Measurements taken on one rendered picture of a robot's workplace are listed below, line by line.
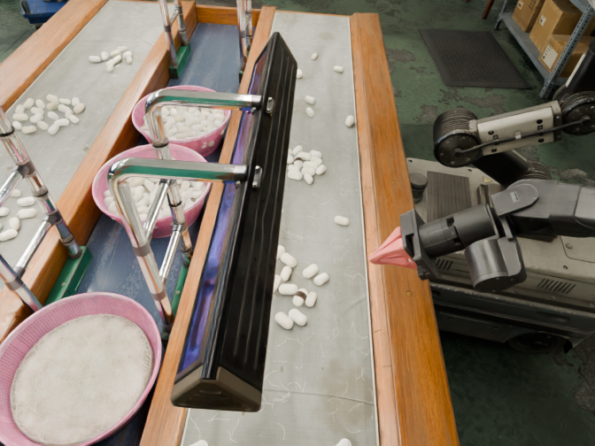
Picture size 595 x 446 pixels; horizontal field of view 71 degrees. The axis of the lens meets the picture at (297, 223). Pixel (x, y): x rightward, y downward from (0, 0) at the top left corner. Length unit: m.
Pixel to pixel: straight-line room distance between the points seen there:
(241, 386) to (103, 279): 0.65
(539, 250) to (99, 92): 1.41
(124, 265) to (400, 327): 0.60
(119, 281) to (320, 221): 0.45
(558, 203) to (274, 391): 0.50
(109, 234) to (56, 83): 0.62
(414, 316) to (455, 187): 0.80
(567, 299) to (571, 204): 0.93
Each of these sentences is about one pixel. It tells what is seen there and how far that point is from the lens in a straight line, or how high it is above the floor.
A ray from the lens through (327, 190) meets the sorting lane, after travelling 1.01.
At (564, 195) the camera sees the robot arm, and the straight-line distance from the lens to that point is 0.64.
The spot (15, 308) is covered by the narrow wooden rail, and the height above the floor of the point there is 0.76.
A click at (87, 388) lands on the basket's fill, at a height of 0.73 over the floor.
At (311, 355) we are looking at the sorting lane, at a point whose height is 0.74.
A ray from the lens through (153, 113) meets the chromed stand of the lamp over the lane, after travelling 0.64.
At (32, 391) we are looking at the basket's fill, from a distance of 0.84.
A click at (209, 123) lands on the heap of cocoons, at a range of 1.22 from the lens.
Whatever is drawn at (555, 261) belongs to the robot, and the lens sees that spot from 1.46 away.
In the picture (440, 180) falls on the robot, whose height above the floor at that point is 0.48.
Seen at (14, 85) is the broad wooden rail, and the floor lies 0.76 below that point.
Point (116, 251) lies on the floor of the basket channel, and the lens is 1.02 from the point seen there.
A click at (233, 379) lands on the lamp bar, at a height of 1.09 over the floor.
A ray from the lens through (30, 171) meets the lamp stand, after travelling 0.83.
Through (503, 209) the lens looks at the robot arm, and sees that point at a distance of 0.64.
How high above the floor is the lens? 1.43
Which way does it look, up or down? 48 degrees down
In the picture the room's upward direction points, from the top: 4 degrees clockwise
